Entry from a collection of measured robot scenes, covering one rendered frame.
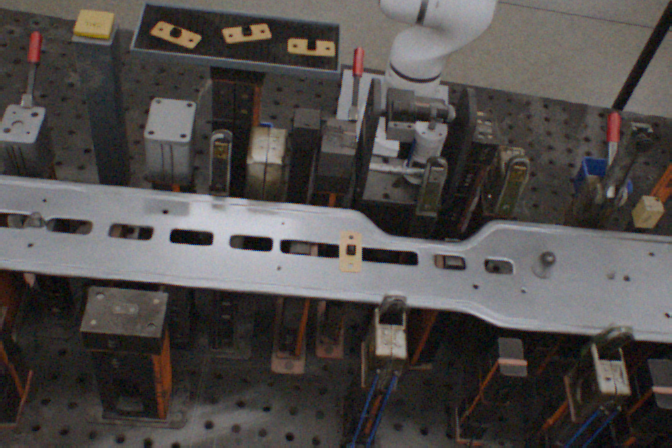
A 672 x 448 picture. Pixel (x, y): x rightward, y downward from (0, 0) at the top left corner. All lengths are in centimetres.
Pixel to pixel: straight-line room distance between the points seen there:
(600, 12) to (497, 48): 61
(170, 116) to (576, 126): 116
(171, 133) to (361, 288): 41
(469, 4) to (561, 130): 66
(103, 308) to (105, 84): 48
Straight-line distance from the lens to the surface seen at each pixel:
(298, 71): 144
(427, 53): 168
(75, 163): 191
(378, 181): 155
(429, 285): 139
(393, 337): 127
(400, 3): 160
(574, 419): 143
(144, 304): 129
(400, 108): 138
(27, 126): 150
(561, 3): 386
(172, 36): 149
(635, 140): 146
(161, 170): 145
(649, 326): 149
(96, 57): 154
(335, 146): 144
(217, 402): 157
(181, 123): 141
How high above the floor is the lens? 213
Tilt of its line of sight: 51 degrees down
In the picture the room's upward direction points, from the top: 11 degrees clockwise
